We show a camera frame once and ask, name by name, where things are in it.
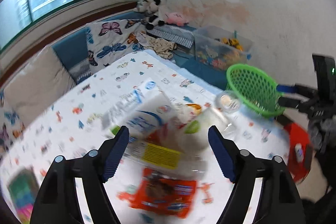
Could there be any blue white patterned cloth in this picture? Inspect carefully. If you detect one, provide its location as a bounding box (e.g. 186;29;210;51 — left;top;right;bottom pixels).
147;25;195;49

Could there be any beige patterned clothing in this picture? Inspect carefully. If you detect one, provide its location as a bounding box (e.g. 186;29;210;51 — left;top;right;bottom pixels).
136;31;177;60

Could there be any butterfly print pillow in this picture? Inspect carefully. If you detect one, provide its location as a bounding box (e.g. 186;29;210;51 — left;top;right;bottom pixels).
85;19;145;74

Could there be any clear toy storage box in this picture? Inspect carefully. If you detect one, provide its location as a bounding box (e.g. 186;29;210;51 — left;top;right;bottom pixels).
193;26;253;71

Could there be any butterfly pillow left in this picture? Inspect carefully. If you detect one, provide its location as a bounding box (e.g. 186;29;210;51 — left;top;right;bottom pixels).
0;89;25;160

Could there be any pink plush toy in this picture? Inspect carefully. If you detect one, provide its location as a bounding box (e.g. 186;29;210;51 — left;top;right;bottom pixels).
165;12;189;27

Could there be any plastic bottle yellow label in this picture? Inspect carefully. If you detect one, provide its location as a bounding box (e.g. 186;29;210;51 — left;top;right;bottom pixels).
125;140;207;178

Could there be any large paper cup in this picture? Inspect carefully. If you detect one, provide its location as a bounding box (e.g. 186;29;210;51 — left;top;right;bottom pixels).
167;105;232;151

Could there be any black white cow plush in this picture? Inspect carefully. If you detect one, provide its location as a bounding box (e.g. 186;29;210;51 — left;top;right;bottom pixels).
133;0;169;30

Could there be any orange snack bag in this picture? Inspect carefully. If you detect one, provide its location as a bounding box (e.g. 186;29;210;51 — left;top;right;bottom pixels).
117;168;198;218

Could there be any small pudding cup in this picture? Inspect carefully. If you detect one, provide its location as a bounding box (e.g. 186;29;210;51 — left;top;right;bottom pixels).
215;90;242;114

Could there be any right gloved hand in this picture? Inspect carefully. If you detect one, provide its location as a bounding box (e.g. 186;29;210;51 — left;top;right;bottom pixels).
308;116;335;153

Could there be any green plastic basket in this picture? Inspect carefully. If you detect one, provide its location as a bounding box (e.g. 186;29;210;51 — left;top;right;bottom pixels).
226;64;285;118

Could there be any white blue milk carton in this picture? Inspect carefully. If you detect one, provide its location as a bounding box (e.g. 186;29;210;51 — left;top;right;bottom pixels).
101;78;176;139

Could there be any cartoon print table cloth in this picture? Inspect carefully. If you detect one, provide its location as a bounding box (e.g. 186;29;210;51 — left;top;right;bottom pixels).
0;50;291;224

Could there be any beige cushion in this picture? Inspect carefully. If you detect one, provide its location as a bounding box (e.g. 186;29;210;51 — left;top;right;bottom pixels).
4;46;76;126

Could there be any colourful marker case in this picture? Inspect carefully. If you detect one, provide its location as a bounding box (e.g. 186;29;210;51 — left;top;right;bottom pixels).
7;168;39;223

